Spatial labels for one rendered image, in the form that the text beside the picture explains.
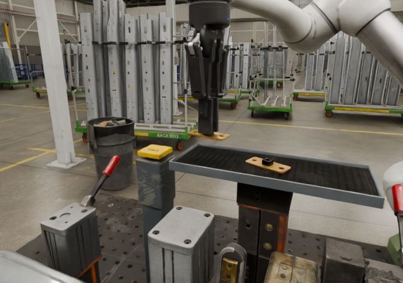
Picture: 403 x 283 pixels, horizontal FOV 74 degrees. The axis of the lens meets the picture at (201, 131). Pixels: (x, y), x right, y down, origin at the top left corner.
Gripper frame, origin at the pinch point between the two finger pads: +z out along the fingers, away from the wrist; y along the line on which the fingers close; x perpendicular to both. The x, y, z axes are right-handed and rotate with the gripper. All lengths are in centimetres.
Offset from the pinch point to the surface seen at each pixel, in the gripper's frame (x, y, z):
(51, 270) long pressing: -16.8, 25.9, 25.3
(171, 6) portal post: -375, -479, -122
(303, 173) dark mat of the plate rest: 18.4, -3.2, 9.5
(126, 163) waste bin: -181, -142, 97
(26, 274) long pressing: -19.9, 28.5, 25.6
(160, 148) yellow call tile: -13.3, -0.6, 9.5
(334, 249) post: 25.5, 7.4, 15.6
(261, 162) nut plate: 10.2, -3.6, 9.2
